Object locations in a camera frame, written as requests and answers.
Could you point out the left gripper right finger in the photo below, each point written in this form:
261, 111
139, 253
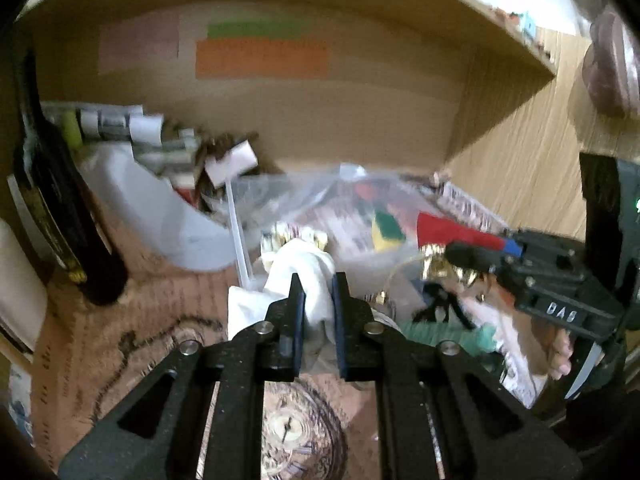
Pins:
440, 414

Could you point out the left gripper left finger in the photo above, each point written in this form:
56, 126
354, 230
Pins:
199, 413

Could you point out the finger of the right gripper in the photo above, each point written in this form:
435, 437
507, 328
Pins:
512, 248
476, 258

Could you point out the red felt pouch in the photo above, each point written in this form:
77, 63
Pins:
442, 231

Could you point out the green striped cloth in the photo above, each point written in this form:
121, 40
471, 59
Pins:
476, 341

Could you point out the yellow green sponge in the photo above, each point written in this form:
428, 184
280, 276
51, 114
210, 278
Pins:
386, 232

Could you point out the clear plastic storage box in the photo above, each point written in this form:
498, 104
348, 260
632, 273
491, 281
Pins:
339, 204

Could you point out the vintage newspaper print mat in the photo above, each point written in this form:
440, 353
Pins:
88, 358

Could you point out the beige thermos jug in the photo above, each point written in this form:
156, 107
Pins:
23, 297

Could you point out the pink tied curtain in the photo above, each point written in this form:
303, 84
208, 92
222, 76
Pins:
610, 70

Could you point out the white plastic sheet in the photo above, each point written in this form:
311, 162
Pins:
164, 221

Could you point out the small white cardboard box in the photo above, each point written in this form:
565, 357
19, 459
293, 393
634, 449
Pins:
237, 161

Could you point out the dark wine bottle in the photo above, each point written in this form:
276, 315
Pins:
56, 195

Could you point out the orange sticky note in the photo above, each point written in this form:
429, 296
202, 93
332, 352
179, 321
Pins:
261, 57

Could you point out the rolled newspaper stack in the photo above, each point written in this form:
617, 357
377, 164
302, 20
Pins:
166, 148

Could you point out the green sticky note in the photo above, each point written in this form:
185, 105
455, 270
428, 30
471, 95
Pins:
278, 28

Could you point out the pink sticky note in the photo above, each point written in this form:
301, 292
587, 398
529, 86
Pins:
152, 36

